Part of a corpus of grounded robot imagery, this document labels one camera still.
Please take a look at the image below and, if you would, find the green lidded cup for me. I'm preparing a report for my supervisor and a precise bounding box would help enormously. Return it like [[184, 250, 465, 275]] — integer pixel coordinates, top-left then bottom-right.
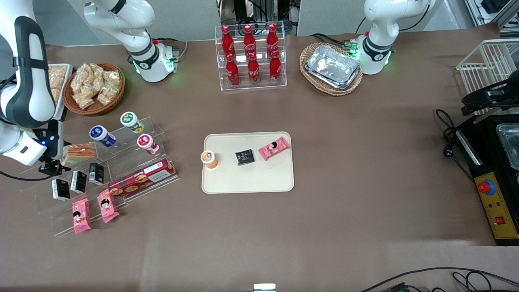
[[120, 112, 145, 134]]

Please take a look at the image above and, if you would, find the clear acrylic bottle rack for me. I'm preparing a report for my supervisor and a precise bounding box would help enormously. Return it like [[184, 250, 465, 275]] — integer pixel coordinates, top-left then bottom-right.
[[215, 25, 287, 91]]

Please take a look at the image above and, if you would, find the aluminium foil container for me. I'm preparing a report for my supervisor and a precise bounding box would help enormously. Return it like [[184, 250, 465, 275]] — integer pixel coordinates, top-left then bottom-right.
[[305, 65, 361, 90], [307, 45, 360, 86]]

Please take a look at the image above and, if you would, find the aluminium frame shelf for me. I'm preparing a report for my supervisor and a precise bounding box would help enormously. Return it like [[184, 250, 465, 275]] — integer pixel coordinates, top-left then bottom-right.
[[464, 0, 519, 31]]

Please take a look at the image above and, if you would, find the black equipment rack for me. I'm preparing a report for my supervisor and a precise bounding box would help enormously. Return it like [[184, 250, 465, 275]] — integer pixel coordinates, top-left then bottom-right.
[[219, 0, 300, 35]]

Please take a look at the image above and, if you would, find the clear bag of crackers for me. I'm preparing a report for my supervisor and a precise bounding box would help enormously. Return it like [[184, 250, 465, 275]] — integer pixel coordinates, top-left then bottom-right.
[[73, 63, 96, 88], [103, 70, 122, 88], [73, 91, 96, 110], [97, 83, 120, 105], [91, 64, 108, 82]]

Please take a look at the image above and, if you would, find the steel food container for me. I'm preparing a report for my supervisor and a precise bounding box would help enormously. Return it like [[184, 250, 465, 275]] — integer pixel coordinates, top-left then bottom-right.
[[495, 123, 519, 171]]

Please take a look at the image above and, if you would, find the triangle sandwich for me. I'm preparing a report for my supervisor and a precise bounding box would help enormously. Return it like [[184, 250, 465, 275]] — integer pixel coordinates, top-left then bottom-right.
[[61, 144, 98, 167]]

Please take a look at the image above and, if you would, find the pink snack pack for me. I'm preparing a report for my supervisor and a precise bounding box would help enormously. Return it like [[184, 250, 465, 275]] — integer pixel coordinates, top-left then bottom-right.
[[72, 198, 91, 235], [258, 136, 291, 161], [97, 189, 120, 223]]

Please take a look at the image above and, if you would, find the clear acrylic stepped stand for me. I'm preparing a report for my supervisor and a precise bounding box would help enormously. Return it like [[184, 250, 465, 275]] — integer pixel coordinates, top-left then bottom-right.
[[18, 117, 180, 237]]

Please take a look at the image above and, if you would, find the red emergency stop button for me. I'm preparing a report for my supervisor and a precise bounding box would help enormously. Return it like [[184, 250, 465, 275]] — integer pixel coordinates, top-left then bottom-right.
[[478, 179, 496, 196]]

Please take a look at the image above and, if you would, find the blue lidded cup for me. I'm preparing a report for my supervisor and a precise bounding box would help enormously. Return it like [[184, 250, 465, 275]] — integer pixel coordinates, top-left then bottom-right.
[[89, 125, 117, 147]]

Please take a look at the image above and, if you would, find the black tray sealing machine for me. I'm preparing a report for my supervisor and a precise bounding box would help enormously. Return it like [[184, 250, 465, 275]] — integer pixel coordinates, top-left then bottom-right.
[[454, 114, 519, 246]]

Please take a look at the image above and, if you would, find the dark brown wicker basket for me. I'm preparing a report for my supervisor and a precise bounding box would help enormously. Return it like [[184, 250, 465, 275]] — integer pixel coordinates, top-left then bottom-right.
[[63, 62, 126, 116]]

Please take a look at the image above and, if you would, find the red cola bottle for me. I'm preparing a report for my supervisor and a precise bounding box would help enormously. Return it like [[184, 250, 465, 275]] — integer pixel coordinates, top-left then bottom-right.
[[226, 53, 240, 86], [269, 50, 282, 83], [247, 52, 261, 85], [243, 24, 256, 57], [222, 25, 234, 57], [267, 23, 279, 55]]

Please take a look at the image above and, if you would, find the orange lidded cup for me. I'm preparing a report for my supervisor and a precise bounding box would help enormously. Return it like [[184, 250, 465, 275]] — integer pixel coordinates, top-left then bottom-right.
[[201, 150, 219, 170]]

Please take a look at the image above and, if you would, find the cream plastic tray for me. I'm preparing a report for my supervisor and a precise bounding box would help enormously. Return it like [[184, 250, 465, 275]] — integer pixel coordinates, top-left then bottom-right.
[[202, 131, 295, 194]]

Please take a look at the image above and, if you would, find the light wicker basket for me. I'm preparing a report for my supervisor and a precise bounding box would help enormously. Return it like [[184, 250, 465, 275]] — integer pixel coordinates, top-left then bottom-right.
[[300, 42, 364, 96]]

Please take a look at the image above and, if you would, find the black floor cable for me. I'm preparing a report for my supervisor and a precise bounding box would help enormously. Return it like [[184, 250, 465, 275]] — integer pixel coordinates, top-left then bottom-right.
[[359, 267, 519, 292], [452, 271, 497, 292]]

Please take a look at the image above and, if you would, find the small black carton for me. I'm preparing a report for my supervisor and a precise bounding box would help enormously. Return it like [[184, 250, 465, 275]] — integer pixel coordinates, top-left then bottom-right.
[[70, 171, 87, 193], [51, 179, 71, 201], [89, 163, 105, 185]]

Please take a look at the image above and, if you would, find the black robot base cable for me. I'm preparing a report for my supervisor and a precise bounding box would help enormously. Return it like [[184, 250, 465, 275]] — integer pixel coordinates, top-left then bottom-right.
[[310, 33, 359, 51]]

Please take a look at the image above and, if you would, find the white wire rack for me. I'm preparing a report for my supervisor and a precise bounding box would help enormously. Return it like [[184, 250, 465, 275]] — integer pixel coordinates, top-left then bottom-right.
[[456, 39, 519, 122]]

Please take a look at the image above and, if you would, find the red lidded cup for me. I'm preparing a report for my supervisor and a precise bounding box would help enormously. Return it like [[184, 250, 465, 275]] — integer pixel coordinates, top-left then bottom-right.
[[137, 134, 160, 155]]

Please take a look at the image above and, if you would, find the red cookie box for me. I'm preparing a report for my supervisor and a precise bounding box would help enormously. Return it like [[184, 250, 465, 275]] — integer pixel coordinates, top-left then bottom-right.
[[108, 158, 178, 198]]

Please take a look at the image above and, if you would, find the black snack pack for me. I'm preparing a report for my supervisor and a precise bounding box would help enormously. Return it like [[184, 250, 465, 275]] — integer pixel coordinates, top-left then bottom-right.
[[235, 149, 255, 166]]

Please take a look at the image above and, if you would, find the yellow control panel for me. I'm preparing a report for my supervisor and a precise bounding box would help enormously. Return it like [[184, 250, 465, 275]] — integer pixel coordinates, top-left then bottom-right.
[[474, 172, 519, 240]]

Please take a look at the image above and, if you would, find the black machine press lid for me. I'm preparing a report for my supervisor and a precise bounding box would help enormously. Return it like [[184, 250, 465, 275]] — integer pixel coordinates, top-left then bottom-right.
[[461, 70, 519, 117]]

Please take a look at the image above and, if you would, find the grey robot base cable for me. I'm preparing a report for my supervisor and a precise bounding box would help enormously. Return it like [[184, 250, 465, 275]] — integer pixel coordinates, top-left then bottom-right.
[[154, 37, 189, 73]]

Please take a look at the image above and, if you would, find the black power cable with plug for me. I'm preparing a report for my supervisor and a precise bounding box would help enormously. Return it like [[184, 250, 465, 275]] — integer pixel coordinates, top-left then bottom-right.
[[436, 109, 475, 183]]

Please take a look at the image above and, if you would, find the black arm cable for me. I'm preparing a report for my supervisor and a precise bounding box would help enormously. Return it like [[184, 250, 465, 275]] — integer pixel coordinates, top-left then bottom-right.
[[0, 73, 43, 182]]

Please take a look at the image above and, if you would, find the white rectangular snack tray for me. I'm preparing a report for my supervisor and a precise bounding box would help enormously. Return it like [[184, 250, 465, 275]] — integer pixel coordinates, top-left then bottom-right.
[[48, 64, 74, 121]]

